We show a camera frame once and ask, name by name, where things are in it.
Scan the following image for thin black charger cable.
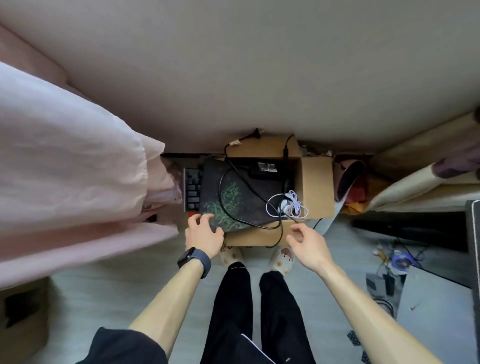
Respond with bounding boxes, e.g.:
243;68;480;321
275;133;297;248

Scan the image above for maroon round bag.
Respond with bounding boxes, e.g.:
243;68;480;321
332;159;367;203

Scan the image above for person's right forearm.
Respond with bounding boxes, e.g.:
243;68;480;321
318;262;443;364

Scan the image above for person's left forearm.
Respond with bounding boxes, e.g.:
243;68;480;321
128;258;205;359

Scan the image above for brown cardboard box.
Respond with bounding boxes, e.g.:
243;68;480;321
0;277;52;364
223;134;335;248

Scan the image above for pink bedding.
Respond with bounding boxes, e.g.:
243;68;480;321
0;61;185;290

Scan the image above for person's left hand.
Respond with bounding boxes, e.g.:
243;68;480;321
184;213;225;260

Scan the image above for black smartwatch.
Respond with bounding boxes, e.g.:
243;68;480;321
176;247;212;279

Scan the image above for cream and purple curtain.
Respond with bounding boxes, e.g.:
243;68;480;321
365;108;480;213

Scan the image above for person's right hand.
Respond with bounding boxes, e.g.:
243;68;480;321
286;223;335;277

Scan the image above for small grey adapter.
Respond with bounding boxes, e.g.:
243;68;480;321
365;272;395;299

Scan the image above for dark green patterned mouse pad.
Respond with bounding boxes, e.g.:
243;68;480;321
200;157;297;233

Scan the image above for black keyboard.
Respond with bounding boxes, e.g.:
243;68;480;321
182;167;204;213

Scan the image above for black shirt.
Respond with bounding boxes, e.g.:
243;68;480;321
74;326;169;364

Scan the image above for white coiled cable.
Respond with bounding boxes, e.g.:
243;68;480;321
265;190;310;221

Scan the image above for red and yellow bag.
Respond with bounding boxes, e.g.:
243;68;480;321
343;179;376;215

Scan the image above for purple tape roll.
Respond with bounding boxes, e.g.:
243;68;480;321
389;250;413;272

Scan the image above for white patterned slipper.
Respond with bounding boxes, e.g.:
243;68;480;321
268;245;295;277
218;245;245;268

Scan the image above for black trousers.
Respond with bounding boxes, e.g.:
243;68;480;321
199;261;318;364

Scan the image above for thick black power cord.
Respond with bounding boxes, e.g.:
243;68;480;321
217;128;286;230

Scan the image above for black polka dot cloth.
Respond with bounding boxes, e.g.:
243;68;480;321
346;329;372;364

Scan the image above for light grey flat panel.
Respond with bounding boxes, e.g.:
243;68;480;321
395;264;477;364

